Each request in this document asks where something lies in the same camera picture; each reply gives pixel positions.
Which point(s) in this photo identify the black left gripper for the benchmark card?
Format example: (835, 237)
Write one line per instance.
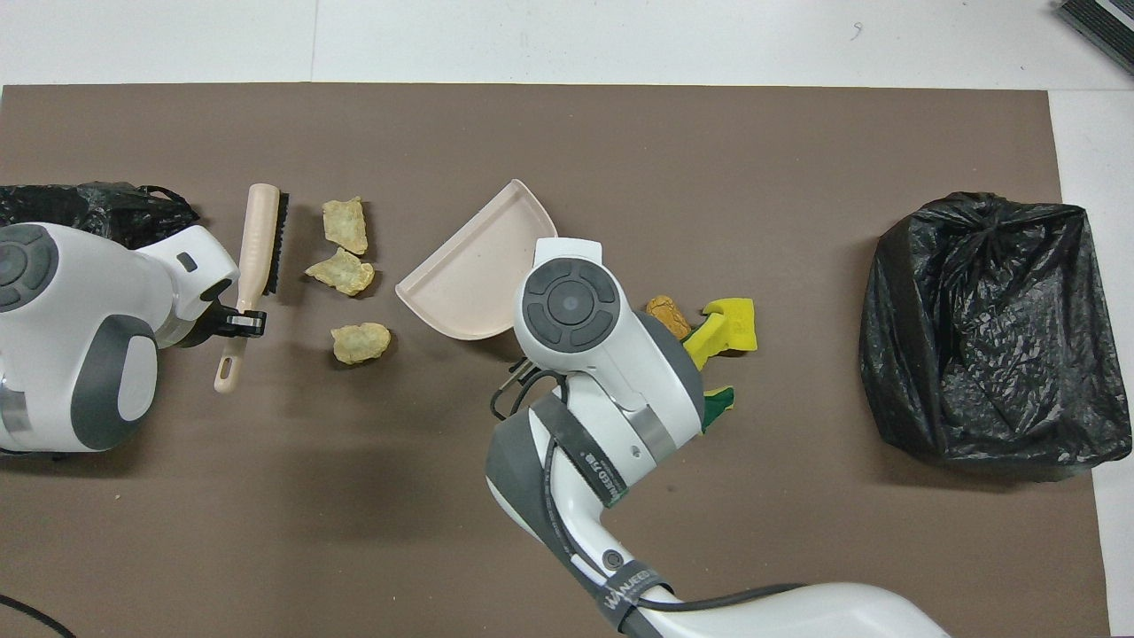
(217, 323)

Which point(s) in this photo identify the beige hand brush black bristles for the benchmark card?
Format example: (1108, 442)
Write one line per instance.
(257, 239)

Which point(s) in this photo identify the pale yellow sponge chunk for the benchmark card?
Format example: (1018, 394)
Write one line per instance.
(345, 226)
(361, 343)
(341, 272)

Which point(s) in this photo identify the beige plastic dustpan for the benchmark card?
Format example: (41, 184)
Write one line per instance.
(474, 275)

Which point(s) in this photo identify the brown cork-like sponge piece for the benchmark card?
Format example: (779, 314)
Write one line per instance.
(666, 315)

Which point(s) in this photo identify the yellow and green sponge piece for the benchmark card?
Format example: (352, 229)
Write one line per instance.
(719, 403)

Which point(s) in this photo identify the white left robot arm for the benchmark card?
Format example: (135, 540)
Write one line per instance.
(80, 354)

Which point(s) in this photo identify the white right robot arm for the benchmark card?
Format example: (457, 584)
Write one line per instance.
(620, 372)

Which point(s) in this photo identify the black trash bag bin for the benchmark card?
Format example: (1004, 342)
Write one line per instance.
(106, 213)
(957, 354)

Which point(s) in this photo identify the brown table mat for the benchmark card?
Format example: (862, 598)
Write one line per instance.
(532, 133)

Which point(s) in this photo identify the dark striped flat object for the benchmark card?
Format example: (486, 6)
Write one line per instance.
(1103, 22)

